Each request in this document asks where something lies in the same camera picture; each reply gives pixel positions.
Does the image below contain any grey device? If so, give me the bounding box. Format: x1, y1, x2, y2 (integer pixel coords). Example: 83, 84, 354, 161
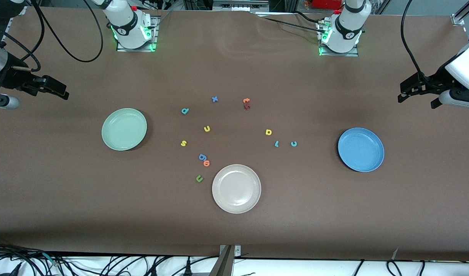
212, 0, 270, 12

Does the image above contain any blue plate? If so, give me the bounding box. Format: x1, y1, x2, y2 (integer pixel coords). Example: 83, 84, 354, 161
337, 127, 385, 173

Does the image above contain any green plate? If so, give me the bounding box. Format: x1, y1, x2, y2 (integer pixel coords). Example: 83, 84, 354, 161
101, 108, 148, 151

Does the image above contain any black equipment rack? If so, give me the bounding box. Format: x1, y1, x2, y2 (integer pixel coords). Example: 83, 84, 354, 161
184, 0, 214, 11

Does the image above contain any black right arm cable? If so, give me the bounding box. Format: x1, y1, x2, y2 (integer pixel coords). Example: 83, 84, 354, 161
0, 0, 104, 73

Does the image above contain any black looped floor cable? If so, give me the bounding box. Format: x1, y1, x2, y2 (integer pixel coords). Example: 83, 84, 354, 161
386, 260, 405, 276

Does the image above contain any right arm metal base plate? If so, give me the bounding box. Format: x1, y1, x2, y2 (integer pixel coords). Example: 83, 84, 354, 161
117, 15, 158, 52

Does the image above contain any aluminium profile post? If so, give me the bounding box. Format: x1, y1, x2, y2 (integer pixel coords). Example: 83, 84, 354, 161
209, 245, 235, 276

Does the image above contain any beige plate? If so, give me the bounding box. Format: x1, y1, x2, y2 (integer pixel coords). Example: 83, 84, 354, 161
212, 164, 262, 214

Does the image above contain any black base cable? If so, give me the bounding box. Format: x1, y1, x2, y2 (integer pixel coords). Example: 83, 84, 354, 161
294, 11, 324, 24
253, 13, 323, 32

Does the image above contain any red box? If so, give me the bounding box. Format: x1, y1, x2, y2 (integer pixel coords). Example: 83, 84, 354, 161
312, 0, 344, 10

